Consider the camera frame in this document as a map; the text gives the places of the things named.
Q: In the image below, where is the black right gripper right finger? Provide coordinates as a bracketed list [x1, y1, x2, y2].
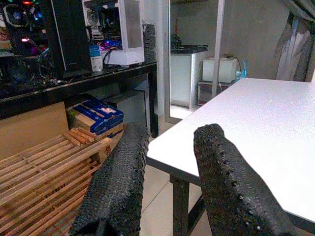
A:
[193, 123, 300, 236]

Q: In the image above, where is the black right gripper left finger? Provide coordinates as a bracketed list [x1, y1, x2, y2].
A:
[68, 122, 150, 236]

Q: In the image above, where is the blue cardboard box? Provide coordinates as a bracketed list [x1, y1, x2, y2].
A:
[73, 100, 125, 136]

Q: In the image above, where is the wooden slatted rack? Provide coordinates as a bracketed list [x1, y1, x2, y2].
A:
[0, 127, 114, 236]

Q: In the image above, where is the brown cardboard box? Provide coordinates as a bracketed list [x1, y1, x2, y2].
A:
[0, 102, 70, 160]

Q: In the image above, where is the black desk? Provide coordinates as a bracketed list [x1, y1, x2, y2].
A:
[0, 61, 158, 139]

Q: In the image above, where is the white box appliance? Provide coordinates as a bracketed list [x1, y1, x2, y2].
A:
[202, 57, 238, 84]

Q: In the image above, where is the blue standing fan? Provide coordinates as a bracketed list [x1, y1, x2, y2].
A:
[235, 59, 249, 81]

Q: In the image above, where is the white counter cabinet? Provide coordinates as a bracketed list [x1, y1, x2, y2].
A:
[170, 45, 209, 109]

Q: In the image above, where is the small blue white box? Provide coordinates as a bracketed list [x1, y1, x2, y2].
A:
[89, 45, 103, 72]

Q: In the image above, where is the white computer case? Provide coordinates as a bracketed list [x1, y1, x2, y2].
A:
[82, 0, 145, 68]

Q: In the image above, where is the black stacked device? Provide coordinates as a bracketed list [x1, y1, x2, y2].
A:
[142, 21, 158, 64]

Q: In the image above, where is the black computer tower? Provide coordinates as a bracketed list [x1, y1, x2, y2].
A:
[46, 0, 93, 77]

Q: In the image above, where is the grey curtain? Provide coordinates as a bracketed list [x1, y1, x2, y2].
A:
[274, 0, 315, 82]

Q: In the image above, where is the open computer with coloured lights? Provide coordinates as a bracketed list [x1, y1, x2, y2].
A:
[0, 0, 51, 59]

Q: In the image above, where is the black table leg frame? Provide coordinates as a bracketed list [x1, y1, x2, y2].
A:
[169, 173, 315, 236]

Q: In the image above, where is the white metal door frame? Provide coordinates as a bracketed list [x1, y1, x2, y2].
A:
[212, 0, 225, 97]

